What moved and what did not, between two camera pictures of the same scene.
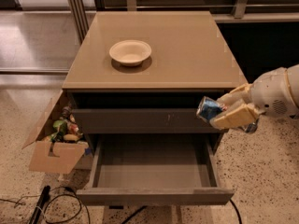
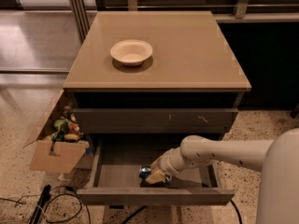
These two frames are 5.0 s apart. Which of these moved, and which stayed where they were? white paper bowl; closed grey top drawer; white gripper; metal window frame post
Moved: white gripper
Stayed: closed grey top drawer; metal window frame post; white paper bowl
